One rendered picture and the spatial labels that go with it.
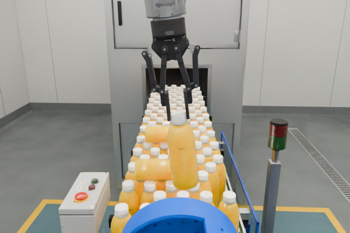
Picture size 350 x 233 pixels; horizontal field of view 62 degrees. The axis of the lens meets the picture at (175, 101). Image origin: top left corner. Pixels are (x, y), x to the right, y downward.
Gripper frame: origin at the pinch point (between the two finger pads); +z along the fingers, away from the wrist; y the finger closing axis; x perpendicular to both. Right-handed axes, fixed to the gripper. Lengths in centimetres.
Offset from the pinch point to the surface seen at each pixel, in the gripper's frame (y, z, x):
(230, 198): 12.3, 34.1, 7.3
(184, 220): -0.8, 23.5, -12.4
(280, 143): 34, 28, 27
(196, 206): 2.3, 18.2, -14.4
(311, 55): 199, 82, 395
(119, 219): -20.1, 32.9, 0.5
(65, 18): -182, -16, 409
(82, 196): -31.0, 27.4, 5.1
